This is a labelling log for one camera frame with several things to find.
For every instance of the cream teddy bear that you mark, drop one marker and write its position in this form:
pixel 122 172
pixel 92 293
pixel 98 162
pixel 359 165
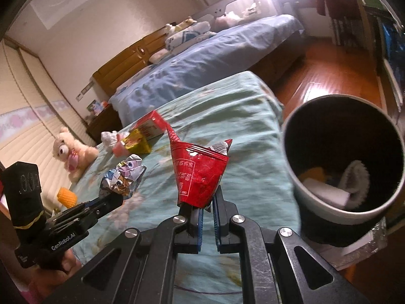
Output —
pixel 65 148

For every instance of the pink plush toy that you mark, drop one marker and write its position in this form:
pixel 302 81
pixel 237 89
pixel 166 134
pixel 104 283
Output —
pixel 226 20

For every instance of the orange pink wrapper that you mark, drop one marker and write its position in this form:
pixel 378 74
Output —
pixel 119 147

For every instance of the grey bed guard rail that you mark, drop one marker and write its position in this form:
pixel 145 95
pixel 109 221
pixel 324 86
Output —
pixel 221 6

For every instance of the red paper box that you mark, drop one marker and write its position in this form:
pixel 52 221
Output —
pixel 150 126

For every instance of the wall switch panel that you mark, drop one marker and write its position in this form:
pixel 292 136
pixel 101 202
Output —
pixel 84 91

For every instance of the wooden headboard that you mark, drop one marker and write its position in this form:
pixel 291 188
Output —
pixel 126 63

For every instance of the white trash bin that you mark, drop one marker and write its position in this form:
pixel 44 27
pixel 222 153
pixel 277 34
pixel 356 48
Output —
pixel 319 210

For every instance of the green floral tablecloth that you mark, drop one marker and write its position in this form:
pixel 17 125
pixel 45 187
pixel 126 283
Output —
pixel 221 117

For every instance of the bed with blue sheet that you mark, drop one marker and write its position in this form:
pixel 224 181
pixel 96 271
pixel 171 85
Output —
pixel 205 57

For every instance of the white foam fruit net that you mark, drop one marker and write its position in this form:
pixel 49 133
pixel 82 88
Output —
pixel 356 180

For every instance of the blue cartoon print pillow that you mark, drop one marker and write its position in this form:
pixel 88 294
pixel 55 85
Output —
pixel 186 36

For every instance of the wooden nightstand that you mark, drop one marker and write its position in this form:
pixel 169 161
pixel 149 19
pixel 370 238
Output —
pixel 104 122

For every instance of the small pink white pillow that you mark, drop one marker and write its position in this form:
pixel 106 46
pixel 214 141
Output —
pixel 159 56

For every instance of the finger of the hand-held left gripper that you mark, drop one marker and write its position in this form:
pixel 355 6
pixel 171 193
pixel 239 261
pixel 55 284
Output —
pixel 104 210
pixel 79 206

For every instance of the person's left hand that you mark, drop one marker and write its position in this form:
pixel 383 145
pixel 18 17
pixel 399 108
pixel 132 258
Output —
pixel 68 264

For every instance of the photo frame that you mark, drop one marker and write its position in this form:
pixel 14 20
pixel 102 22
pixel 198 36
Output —
pixel 92 106

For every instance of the white yellow plush toy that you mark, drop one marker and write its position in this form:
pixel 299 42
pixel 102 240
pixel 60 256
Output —
pixel 183 23

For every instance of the cartoon print wrapper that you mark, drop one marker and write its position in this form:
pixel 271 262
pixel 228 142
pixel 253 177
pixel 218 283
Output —
pixel 123 174

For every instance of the yellow packet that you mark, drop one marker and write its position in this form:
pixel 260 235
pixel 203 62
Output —
pixel 137 142

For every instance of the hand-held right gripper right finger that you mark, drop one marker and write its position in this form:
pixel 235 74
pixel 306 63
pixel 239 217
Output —
pixel 219 228

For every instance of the white sliding closet door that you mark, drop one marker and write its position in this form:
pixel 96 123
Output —
pixel 28 110

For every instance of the white foam block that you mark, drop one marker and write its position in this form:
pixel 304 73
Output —
pixel 326 193

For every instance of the red snack wrapper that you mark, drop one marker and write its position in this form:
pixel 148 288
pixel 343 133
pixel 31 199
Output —
pixel 196 177

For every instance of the white tissue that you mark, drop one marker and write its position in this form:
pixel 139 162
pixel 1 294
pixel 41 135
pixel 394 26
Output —
pixel 108 137

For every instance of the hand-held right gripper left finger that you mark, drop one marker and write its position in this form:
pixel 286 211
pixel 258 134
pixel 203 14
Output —
pixel 197 228

